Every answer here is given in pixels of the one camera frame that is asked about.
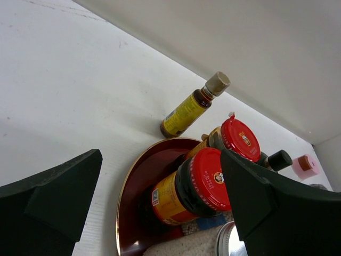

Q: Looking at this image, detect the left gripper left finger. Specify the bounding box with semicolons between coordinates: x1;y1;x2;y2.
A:
1;149;103;255

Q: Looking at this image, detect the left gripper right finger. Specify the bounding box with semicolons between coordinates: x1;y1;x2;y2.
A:
221;150;340;255

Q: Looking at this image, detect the black-cap clear spice bottle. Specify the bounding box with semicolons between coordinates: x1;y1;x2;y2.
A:
259;150;293;172

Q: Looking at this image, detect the pink-cap spice shaker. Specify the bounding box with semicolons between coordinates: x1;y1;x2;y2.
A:
291;154;320;180

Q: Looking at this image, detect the peppercorn jar blue label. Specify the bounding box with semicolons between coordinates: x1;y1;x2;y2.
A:
144;211;248;255

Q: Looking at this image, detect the red-lid chili sauce jar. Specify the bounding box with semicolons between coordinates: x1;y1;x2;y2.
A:
139;148;231;230

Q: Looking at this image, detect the small yellow-label oil bottle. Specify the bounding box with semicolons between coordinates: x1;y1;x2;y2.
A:
160;71;231;138

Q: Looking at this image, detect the round red lacquer tray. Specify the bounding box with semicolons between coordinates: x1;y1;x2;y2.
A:
116;138;199;255

